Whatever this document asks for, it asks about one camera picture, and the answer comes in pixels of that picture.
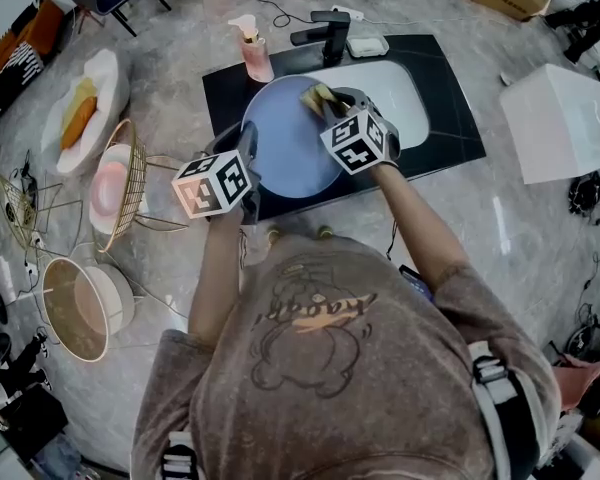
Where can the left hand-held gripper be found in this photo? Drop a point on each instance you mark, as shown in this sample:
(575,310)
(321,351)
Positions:
(210,188)

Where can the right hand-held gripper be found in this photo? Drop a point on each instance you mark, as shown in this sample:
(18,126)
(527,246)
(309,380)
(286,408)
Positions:
(355,143)

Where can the yellow sponge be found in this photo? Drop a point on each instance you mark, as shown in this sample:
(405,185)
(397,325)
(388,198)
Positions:
(314,97)

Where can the blue plate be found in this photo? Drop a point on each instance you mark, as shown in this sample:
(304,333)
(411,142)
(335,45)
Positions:
(290,148)

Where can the person's left forearm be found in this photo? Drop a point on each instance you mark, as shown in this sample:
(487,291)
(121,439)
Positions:
(212,278)

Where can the person's right forearm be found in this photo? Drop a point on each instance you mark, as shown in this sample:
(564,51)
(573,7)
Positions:
(420,228)

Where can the white sink basin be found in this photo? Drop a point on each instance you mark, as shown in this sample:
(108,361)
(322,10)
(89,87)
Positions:
(405,98)

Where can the white soap dish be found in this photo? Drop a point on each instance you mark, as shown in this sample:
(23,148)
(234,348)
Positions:
(367,46)

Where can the black faucet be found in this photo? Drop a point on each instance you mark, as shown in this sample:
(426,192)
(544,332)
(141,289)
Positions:
(335,38)

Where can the pink soap dispenser bottle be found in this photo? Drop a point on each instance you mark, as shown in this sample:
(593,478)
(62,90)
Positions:
(260,63)

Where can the yellow shoe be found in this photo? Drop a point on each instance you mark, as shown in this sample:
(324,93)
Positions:
(273,232)
(324,231)

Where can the white power strip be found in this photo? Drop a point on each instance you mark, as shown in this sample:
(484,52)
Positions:
(355,13)

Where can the wooden vanity cabinet black top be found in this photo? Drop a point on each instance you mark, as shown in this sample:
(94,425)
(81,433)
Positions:
(450,118)

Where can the orange cushion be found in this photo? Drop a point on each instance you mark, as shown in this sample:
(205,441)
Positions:
(79,123)

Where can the dark blue phone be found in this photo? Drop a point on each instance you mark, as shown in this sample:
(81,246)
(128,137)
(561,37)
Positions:
(415,282)

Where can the white cube cabinet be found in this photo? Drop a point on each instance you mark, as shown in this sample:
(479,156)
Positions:
(555,123)

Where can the orange sofa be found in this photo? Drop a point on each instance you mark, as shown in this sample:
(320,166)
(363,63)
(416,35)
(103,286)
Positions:
(45,23)

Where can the round beige side table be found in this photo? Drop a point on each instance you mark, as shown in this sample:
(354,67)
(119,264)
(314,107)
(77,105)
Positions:
(75,308)

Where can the black white striped cushion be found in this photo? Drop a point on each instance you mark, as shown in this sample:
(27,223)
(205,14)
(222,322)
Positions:
(10,83)

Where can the brown printed t-shirt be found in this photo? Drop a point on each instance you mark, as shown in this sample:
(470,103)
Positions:
(330,408)

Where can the black round stand base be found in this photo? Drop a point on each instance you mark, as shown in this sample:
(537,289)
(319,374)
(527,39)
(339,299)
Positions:
(0,307)

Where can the pink cloth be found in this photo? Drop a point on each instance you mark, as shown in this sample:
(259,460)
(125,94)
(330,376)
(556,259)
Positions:
(580,380)

